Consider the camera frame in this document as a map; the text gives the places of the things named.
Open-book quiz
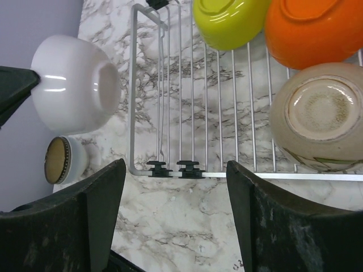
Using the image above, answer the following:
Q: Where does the yellow white bowl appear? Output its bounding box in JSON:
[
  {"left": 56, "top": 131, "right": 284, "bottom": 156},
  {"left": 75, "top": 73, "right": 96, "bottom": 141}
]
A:
[{"left": 193, "top": 0, "right": 271, "bottom": 51}]

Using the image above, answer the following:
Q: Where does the orange white bowl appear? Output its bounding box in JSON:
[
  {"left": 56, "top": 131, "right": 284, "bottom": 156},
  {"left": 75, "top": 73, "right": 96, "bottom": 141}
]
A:
[{"left": 264, "top": 0, "right": 362, "bottom": 70}]

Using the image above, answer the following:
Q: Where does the plain white bowl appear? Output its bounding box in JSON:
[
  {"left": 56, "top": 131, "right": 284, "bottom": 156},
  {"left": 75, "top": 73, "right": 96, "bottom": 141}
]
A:
[{"left": 31, "top": 35, "right": 121, "bottom": 135}]

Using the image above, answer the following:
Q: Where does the silver wire dish rack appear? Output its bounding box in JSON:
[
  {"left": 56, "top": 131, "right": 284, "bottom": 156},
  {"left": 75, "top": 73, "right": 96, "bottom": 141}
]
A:
[{"left": 127, "top": 1, "right": 362, "bottom": 181}]

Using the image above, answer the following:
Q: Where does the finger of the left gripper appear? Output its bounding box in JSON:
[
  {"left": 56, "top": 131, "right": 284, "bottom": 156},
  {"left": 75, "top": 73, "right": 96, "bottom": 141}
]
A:
[{"left": 0, "top": 66, "right": 40, "bottom": 127}]

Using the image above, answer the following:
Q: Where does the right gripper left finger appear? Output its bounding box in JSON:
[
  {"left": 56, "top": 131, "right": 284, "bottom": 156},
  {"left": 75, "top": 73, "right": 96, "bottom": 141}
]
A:
[{"left": 1, "top": 159, "right": 126, "bottom": 271}]

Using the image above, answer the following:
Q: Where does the beige ceramic bowl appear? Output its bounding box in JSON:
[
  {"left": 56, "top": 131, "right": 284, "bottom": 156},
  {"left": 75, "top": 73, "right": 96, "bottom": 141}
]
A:
[{"left": 269, "top": 62, "right": 362, "bottom": 173}]

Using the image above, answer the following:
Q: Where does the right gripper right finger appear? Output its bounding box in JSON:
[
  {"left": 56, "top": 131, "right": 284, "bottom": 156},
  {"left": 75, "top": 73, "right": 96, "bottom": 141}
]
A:
[{"left": 226, "top": 161, "right": 362, "bottom": 271}]

